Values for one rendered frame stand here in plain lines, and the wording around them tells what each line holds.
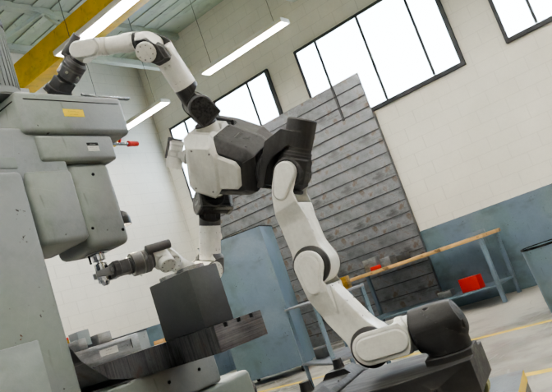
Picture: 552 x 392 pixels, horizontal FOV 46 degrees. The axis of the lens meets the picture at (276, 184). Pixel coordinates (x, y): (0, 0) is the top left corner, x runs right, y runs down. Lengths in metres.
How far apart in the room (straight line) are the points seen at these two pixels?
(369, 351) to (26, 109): 1.43
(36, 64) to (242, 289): 4.07
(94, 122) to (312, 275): 0.99
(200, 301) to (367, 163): 8.19
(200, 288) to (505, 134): 7.68
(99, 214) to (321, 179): 8.27
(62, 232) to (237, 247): 6.29
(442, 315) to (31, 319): 1.28
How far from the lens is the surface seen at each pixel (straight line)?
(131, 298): 11.13
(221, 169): 2.47
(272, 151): 2.42
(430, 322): 2.27
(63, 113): 2.46
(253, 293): 8.42
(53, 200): 2.30
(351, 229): 10.31
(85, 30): 7.48
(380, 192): 10.02
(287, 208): 2.37
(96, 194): 2.44
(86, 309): 10.56
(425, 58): 9.78
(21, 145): 2.33
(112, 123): 2.58
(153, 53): 2.43
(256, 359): 8.52
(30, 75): 9.50
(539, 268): 6.52
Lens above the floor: 0.94
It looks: 10 degrees up
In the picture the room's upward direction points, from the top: 19 degrees counter-clockwise
